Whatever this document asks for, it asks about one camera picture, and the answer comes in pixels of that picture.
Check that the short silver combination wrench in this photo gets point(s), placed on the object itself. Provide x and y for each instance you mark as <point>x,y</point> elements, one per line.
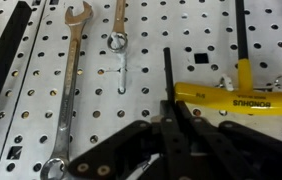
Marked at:
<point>118,28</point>

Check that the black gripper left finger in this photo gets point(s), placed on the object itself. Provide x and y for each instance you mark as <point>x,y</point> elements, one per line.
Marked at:
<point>118,156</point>

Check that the long silver combination wrench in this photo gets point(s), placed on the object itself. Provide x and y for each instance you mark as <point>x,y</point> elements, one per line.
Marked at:
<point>56,167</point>

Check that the white pegboard wall organizer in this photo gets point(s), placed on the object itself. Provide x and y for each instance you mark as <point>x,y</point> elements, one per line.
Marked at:
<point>111,93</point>

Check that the middle yellow T-handle wrench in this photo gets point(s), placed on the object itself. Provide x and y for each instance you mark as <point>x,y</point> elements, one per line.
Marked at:
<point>244,99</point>

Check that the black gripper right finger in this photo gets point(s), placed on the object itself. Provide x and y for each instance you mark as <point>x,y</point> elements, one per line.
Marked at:
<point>231,151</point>

